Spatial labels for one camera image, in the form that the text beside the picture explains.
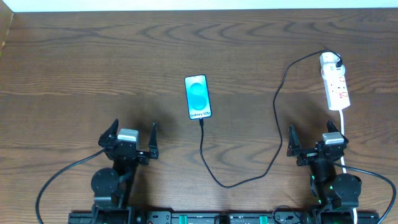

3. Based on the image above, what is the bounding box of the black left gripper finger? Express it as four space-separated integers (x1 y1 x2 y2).
149 123 159 159
98 119 119 148

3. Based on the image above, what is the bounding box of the black USB charging cable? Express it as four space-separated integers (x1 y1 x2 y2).
198 49 344 189

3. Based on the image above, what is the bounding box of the black camera cable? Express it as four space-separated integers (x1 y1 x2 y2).
331 160 397 224
35 148 108 224

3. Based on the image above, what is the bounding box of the white USB charger adapter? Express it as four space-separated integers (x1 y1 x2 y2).
320 52 346 80

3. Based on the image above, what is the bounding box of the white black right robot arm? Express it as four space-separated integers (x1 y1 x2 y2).
287 121 362 223

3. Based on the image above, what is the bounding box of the white power strip cord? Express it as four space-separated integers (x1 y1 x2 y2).
338 108 359 224

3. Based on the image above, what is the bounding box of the blue screen Galaxy smartphone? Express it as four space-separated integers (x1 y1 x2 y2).
184 74 212 120

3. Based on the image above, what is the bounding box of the black right camera cable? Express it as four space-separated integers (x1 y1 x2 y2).
331 160 397 224

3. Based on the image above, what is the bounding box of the black left camera cable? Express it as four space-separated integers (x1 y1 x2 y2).
35 148 108 224

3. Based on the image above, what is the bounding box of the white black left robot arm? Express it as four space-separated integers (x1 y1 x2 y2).
91 119 159 224

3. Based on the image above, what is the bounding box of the white extension power strip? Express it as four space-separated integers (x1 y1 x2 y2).
323 75 350 111

